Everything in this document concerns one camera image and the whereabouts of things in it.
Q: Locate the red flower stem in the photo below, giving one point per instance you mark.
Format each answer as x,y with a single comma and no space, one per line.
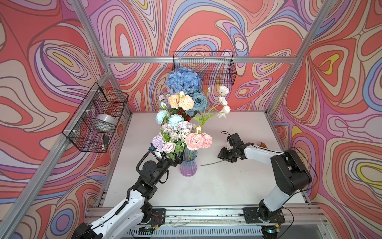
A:
185,116

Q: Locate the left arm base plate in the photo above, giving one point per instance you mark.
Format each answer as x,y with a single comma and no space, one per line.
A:
154,217

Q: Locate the cream peach rose bunch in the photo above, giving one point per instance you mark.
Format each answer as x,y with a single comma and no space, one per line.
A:
181,101

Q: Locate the thin loose stem on table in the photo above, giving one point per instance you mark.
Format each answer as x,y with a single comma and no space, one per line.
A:
212,163

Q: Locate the white green flower bunch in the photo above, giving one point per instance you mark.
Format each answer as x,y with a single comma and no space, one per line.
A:
172,140

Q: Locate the blue purple glass vase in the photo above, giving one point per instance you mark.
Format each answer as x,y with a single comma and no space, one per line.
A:
188,167

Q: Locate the orange flower stem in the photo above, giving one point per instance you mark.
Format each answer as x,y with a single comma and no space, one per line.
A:
262,144

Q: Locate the white purple mixed bouquet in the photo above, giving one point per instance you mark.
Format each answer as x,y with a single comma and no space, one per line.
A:
164,101

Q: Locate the white tape roll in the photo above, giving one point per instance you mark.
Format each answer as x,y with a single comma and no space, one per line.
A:
106,118

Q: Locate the teal rose flower stem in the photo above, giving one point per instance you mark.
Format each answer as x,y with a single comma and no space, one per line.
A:
200,104

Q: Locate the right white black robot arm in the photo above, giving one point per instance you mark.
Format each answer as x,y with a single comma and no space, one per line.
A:
291,175

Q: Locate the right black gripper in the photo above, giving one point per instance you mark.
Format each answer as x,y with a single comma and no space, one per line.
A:
223,155

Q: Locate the pale teal flower stem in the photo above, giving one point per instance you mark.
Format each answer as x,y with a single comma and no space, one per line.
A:
168,115

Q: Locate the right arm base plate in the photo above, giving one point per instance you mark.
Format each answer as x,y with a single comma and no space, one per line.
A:
261,215

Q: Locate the black wire basket left wall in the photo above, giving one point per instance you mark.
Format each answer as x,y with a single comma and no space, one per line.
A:
86,133

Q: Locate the small black device in basket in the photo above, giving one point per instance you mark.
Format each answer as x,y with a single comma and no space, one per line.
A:
105,143

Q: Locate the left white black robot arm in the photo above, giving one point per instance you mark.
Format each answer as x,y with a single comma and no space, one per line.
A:
135,209

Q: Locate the black wire basket back wall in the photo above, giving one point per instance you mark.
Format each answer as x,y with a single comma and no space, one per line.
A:
213,67

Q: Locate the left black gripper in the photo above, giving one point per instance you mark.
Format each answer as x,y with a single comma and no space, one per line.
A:
175,162

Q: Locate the blue hydrangea flower stem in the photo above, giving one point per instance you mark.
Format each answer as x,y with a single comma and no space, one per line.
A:
184,80

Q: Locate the black wire basket wall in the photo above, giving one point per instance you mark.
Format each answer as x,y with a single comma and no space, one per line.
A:
86,133
213,67

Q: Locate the white blossom branch stem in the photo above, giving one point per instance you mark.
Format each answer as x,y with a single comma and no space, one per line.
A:
220,109

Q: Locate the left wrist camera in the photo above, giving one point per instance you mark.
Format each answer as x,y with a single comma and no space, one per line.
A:
158,154

